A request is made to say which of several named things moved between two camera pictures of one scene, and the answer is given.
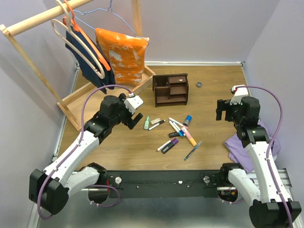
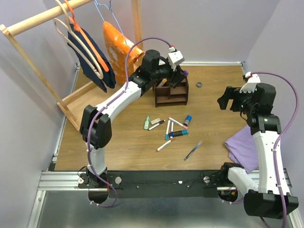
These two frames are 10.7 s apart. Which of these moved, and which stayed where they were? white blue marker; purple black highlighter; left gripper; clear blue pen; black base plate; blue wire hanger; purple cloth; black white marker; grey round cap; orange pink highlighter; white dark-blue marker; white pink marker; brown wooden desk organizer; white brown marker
Moved: blue wire hanger; orange pink highlighter; left gripper; purple black highlighter; white dark-blue marker; white blue marker
Stayed: white pink marker; grey round cap; white brown marker; purple cloth; brown wooden desk organizer; black base plate; black white marker; clear blue pen
